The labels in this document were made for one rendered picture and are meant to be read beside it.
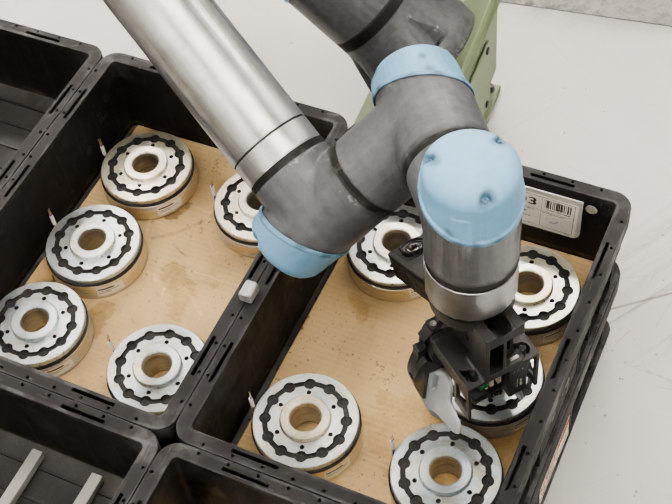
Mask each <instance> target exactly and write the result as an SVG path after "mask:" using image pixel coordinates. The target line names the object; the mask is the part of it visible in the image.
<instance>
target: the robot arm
mask: <svg viewBox="0 0 672 504"><path fill-rule="evenodd" d="M103 2H104V3H105V4H106V6H107V7H108V8H109V9H110V11H111V12H112V13H113V14H114V16H115V17H116V18H117V20H118V21H119V22H120V23H121V25H122V26H123V27H124V28H125V30H126V31H127V32H128V34H129V35H130V36H131V37H132V39H133V40H134V41H135V43H136V44H137V45H138V46H139V48H140V49H141V50H142V51H143V53H144V54H145V55H146V57H147V58H148V59H149V60H150V62H151V63H152V64H153V66H154V67H155V68H156V69H157V71H158V72H159V73H160V74H161V76H162V77H163V78H164V80H165V81H166V82H167V83H168V85H169V86H170V87H171V89H172V90H173V91H174V92H175V94H176V95H177V96H178V97H179V99H180V100H181V101H182V103H183V104H184V105H185V106H186V108H187V109H188V110H189V111H190V113H191V114H192V115H193V117H194V118H195V119H196V120H197V122H198V123H199V124H200V126H201V127H202V128H203V129H204V131H205V132H206V133H207V134H208V136H209V137H210V138H211V140H212V141H213V142H214V143H215V145H216V146H217V147H218V149H219V150H220V151H221V152H222V154H223V155H224V156H225V157H226V159H227V160H228V161H229V163H230V164H231V165H232V166H233V168H234V169H235V170H236V171H237V173H238V174H239V175H240V177H241V178H242V179H243V180H244V182H245V183H246V184H247V186H248V187H249V188H250V189H251V191H252V192H253V193H254V194H255V196H256V197H257V198H258V200H259V201H260V202H261V203H262V206H260V208H259V212H258V213H257V214H256V215H255V216H254V218H253V221H252V233H253V236H254V238H255V239H256V240H257V241H258V248H259V249H260V251H261V252H262V254H263V255H264V256H265V258H266V259H267V260H268V261H269V262H270V263H271V264H272V265H273V266H274V267H276V268H277V269H278V270H280V271H281V272H283V273H285V274H287V275H289V276H292V277H296V278H309V277H314V276H316V275H317V274H319V273H320V272H321V271H323V270H324V269H325V268H327V267H328V266H329V265H331V264H332V263H333V262H335V261H336V260H337V259H339V258H340V257H343V256H345V255H346V254H347V253H348V252H349V251H350V250H351V247H352V246H353V245H355V244H356V243H357V242H358V241H359V240H361V239H362V238H363V237H364V236H365V235H367V234H368V233H369V232H370V231H371V230H373V229H374V228H375V227H376V226H377V225H378V224H380V223H381V222H382V221H383V220H384V219H386V218H387V217H388V216H389V215H391V214H392V213H393V212H394V211H395V210H397V209H398V208H400V207H401V206H402V205H403V204H404V203H406V202H407V201H408V200H409V199H410V198H413V201H414V203H415V206H416V208H417V211H418V214H419V217H420V220H421V225H422V235H420V236H417V237H415V238H412V239H409V240H407V241H406V242H404V243H403V244H401V245H400V247H398V248H397V249H395V250H393V251H391V252H389V253H388V257H389V259H390V262H391V265H392V267H393V270H394V272H395V275H396V277H397V278H398V279H400V280H401V281H402V282H404V283H405V284H406V285H407V286H409V287H410V288H411V289H413V290H414V291H415V292H417V293H418V294H419V295H420V296H422V297H423V298H424V299H426V300H427V301H428V302H429V304H430V307H431V309H432V311H433V313H434V314H435V316H434V317H432V318H430V319H428V320H426V321H425V323H424V325H423V326H422V328H421V330H420V331H419V332H418V335H419V339H418V340H419V342H417V343H415V344H413V351H412V353H411V356H410V358H409V361H408V365H407V371H408V374H409V376H410V379H411V381H412V383H413V385H414V387H415V388H416V390H417V392H418V394H419V396H420V398H421V400H422V402H423V403H424V405H425V407H426V408H427V410H428V411H429V413H430V414H431V415H432V416H434V417H436V418H437V419H441V420H442V421H443V422H444V423H445V424H446V425H447V426H448V427H449V428H450V430H451V431H452V432H453V433H455V434H460V433H461V423H460V420H459V418H458V415H457V413H456V410H455V407H454V405H453V400H452V397H453V383H452V380H451V378H452V379H453V380H454V401H455V403H456V404H457V406H458V407H459V408H460V410H461V411H462V413H463V414H464V416H465V417H466V418H467V420H468V421H469V420H471V402H472V403H473V404H474V405H476V404H477V403H479V402H481V401H482V400H484V399H486V398H488V400H489V399H491V398H493V397H495V396H498V395H501V394H502V392H503V390H504V391H505V393H506V394H507V396H508V397H511V396H513V395H515V396H516V397H517V398H518V399H520V400H522V399H523V393H522V391H521V390H523V389H525V388H526V377H527V376H528V378H529V379H530V380H531V382H532V383H533V384H534V386H535V385H537V382H538V370H539V358H540V352H539V351H538V350H537V348H536V347H535V346H534V345H533V343H532V342H531V341H530V339H529V338H528V337H527V336H526V334H525V323H524V321H523V320H522V319H521V317H520V316H519V315H518V314H517V312H516V311H515V310H514V308H513V307H514V304H515V298H516V293H517V289H518V276H519V260H520V247H521V229H522V214H523V211H524V207H525V199H526V190H525V183H524V179H523V169H522V164H521V160H520V158H519V156H518V154H517V152H516V151H515V149H514V148H513V147H512V146H511V145H510V144H508V143H507V142H505V141H504V140H502V139H500V137H499V136H498V135H496V134H494V133H491V132H490V131H489V128H488V126H487V124H486V122H485V119H484V117H483V115H482V113H481V110H480V108H479V106H478V104H477V101H476V99H475V92H474V90H473V87H472V86H471V84H470V83H469V82H468V81H467V80H466V79H465V77H464V75H463V73H462V71H461V69H460V67H459V65H458V64H457V62H456V58H457V57H458V55H459V54H460V52H461V51H462V49H463V48H464V46H465V44H466V42H467V41H468V39H469V37H470V34H471V32H472V29H473V26H474V20H475V18H474V14H473V12H472V11H471V10H470V9H469V8H468V7H467V6H466V5H465V4H463V3H462V2H461V1H460V0H284V2H286V3H289V4H291V5H292V6H293V7H294V8H295V9H296V10H297V11H299V12H300V13H301V14H302V15H303V16H304V17H305V18H307V19H308V20H309V21H310V22H311V23H312V24H313V25H315V26H316V27H317V28H318V29H319V30H320V31H321V32H323V33H324V34H325V35H326V36H327V37H328V38H329V39H331V40H332V41H333V42H334V43H335V44H336V45H338V46H339V47H340V48H341V49H342V50H343V51H344V52H345V53H347V54H348V55H349V57H350V58H351V59H352V61H353V63H354V65H355V66H356V68H357V70H358V71H359V73H360V75H361V76H362V78H363V80H364V82H365V83H366V85H367V87H368V88H369V90H370V92H371V93H372V102H373V104H374V106H375V107H374V108H373V109H372V110H371V111H370V112H369V113H368V114H366V115H365V116H364V117H363V118H362V119H361V120H360V121H359V122H357V123H356V124H355V125H354V126H353V127H352V128H351V129H350V130H349V131H347V132H346V133H345V134H344V135H343V136H342V137H341V138H340V139H338V140H337V141H336V142H335V143H334V144H332V145H331V146H329V145H328V144H327V142H326V141H325V140H324V139H323V137H322V136H321V135H320V134H319V133H318V132H317V131H316V129H315V128H314V127H313V125H312V124H311V123H310V122H309V120H308V119H307V118H306V117H305V115H304V114H303V113H302V111H301V110H300V109H299V108H298V106H297V105H296V104H295V103H294V101H293V100H292V99H291V97H290V96H289V95H288V94H287V92H286V91H285V90H284V88H283V87H282V86H281V85H280V83H279V82H278V81H277V80H276V78H275V77H274V76H273V74H272V73H271V72H270V71H269V69H268V68H267V67H266V66H265V64H264V63H263V62H262V60H261V59H260V58H259V57H258V55H257V54H256V53H255V52H254V50H253V49H252V48H251V46H250V45H249V44H248V43H247V41H246V40H245V39H244V37H243V36H242V35H241V34H240V32H239V31H238V30H237V29H236V27H235V26H234V25H233V23H232V22H231V21H230V20H229V18H228V17H227V16H226V15H225V13H224V12H223V11H222V9H221V8H220V7H219V6H218V4H217V3H216V2H215V1H214V0H103ZM526 351H527V352H528V354H526ZM532 359H533V360H534V365H533V371H532V369H531V368H530V367H529V365H528V364H527V363H528V361H530V360H532ZM459 390H460V392H461V393H462V395H463V396H464V397H465V399H466V405H465V403H464V402H463V401H462V399H461V398H460V396H459Z"/></svg>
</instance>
